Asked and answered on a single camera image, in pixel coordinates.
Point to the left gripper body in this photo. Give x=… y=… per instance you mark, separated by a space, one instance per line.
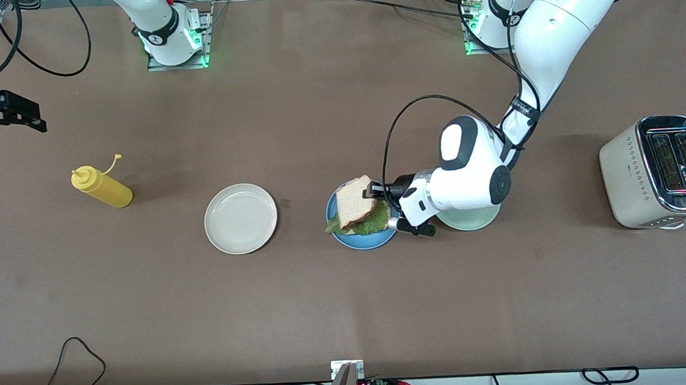
x=401 y=184

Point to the brown bread slice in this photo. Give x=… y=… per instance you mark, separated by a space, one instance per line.
x=356 y=203

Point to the green lettuce leaf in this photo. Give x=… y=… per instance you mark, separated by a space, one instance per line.
x=375 y=223

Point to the yellow squeeze bottle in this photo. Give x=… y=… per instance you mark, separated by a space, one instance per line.
x=107 y=194

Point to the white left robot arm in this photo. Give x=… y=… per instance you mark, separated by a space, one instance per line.
x=565 y=8

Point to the light green round plate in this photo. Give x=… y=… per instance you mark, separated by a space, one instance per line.
x=472 y=223

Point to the blue round plate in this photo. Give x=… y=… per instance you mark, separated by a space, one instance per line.
x=358 y=243

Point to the beige round plate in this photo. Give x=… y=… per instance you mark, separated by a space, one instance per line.
x=240 y=219

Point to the beige chrome toaster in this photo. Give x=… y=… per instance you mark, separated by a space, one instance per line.
x=626 y=185

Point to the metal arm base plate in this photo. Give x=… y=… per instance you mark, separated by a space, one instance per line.
x=490 y=52
x=209 y=33

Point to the small white mount box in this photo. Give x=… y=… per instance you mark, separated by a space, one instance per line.
x=337 y=368

